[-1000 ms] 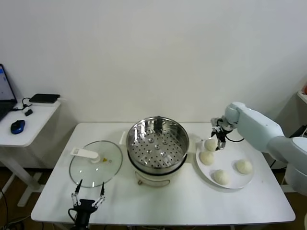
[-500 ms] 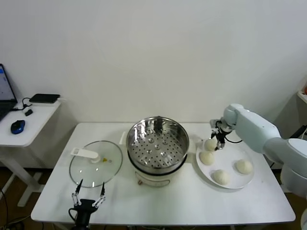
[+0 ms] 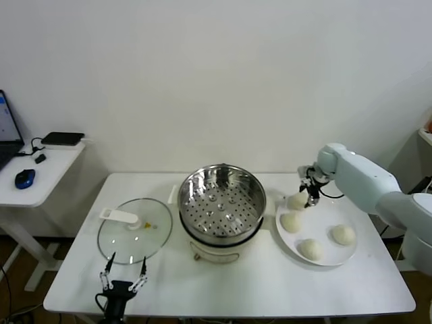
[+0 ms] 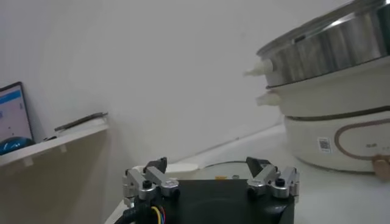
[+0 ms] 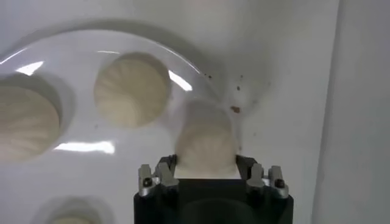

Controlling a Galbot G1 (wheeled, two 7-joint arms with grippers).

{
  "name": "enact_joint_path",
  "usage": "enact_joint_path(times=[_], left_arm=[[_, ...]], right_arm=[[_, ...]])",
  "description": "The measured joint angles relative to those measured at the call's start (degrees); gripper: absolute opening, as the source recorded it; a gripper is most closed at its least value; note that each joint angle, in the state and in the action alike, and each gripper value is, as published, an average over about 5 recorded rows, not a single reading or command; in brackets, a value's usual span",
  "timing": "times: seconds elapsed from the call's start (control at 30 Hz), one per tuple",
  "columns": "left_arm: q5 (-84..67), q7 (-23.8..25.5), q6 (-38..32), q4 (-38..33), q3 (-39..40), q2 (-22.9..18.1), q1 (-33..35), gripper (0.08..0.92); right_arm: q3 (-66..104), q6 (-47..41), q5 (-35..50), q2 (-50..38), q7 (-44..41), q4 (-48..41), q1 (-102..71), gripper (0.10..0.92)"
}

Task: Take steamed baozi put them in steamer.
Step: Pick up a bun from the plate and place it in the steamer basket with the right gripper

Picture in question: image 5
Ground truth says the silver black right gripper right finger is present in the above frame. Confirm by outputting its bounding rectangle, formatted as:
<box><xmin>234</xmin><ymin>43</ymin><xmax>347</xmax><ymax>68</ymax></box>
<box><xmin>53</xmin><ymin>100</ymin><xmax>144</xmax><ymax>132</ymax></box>
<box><xmin>235</xmin><ymin>154</ymin><xmax>289</xmax><ymax>199</ymax></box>

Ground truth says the white steamed baozi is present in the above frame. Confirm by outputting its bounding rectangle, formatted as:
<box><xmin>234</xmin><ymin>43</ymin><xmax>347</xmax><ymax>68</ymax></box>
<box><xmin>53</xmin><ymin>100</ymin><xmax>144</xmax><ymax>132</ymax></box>
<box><xmin>0</xmin><ymin>74</ymin><xmax>63</xmax><ymax>162</ymax></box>
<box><xmin>45</xmin><ymin>197</ymin><xmax>103</xmax><ymax>224</ymax></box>
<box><xmin>93</xmin><ymin>53</ymin><xmax>171</xmax><ymax>128</ymax></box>
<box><xmin>174</xmin><ymin>99</ymin><xmax>241</xmax><ymax>180</ymax></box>

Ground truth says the white round plate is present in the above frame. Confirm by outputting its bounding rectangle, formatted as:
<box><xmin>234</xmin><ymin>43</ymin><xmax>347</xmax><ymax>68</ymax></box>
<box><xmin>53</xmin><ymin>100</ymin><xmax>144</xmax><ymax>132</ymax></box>
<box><xmin>0</xmin><ymin>29</ymin><xmax>222</xmax><ymax>224</ymax></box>

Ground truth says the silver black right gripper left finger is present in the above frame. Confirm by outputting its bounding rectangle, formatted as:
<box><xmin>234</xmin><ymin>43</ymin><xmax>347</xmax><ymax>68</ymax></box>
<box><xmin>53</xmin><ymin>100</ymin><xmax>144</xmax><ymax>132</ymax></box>
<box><xmin>137</xmin><ymin>154</ymin><xmax>180</xmax><ymax>198</ymax></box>

